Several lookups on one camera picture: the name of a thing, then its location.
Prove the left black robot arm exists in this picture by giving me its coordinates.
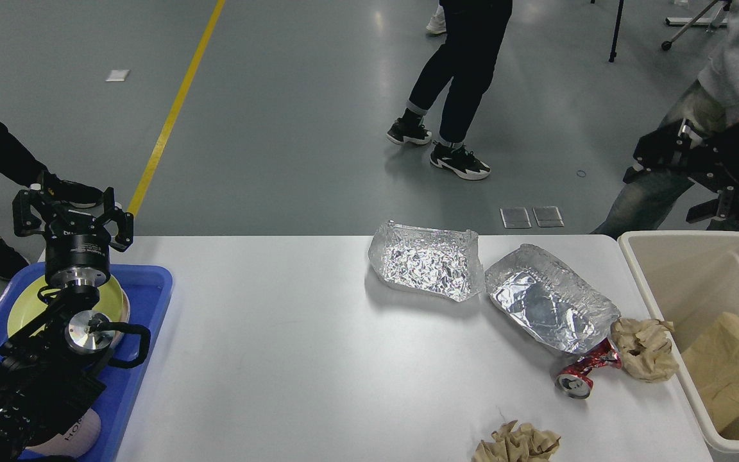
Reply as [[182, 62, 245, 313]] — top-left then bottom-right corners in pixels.
[[0, 178, 151, 461]]

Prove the person in white sneakers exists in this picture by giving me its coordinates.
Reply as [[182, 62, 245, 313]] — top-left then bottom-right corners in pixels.
[[426, 4, 446, 36]]

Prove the crumpled foil sheet left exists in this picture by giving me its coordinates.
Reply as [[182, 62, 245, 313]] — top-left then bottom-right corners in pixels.
[[368, 221, 484, 302]]

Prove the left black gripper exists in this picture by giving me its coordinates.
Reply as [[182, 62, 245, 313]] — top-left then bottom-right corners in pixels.
[[13, 172, 134, 287]]

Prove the yellow plate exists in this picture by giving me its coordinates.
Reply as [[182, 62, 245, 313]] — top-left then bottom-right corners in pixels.
[[8, 276, 121, 338]]

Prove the crushed red can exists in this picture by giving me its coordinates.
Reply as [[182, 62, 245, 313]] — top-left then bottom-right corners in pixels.
[[554, 338, 624, 400]]

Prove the blue plastic tray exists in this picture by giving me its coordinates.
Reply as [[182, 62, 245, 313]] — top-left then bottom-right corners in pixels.
[[0, 262, 173, 461]]

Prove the crumpled foil sheet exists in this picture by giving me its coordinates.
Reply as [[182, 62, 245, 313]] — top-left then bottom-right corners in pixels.
[[485, 244, 621, 354], [368, 221, 484, 302]]

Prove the person in black sneakers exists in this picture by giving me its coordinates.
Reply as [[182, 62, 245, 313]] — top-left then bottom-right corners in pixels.
[[387, 1, 513, 181]]

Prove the crumpled foil sheet right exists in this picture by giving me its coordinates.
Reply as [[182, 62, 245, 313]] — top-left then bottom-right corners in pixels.
[[485, 244, 621, 354]]

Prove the brown paper bag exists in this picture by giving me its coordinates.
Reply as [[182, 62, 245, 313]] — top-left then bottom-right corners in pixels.
[[681, 312, 739, 432]]

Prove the pink mug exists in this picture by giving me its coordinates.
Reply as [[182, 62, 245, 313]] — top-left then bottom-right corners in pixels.
[[26, 409, 101, 458]]

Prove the metal floor plate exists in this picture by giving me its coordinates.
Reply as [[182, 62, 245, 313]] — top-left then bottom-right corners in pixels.
[[532, 207, 565, 228], [500, 207, 532, 229]]

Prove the beige plastic bin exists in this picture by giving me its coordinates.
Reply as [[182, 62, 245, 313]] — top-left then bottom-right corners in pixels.
[[618, 231, 739, 454]]

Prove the brown paper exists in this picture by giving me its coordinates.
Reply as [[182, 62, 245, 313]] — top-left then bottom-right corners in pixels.
[[471, 420, 561, 461], [610, 318, 679, 383]]

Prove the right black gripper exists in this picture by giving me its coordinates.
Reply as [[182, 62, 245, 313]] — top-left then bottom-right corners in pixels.
[[624, 118, 739, 223]]

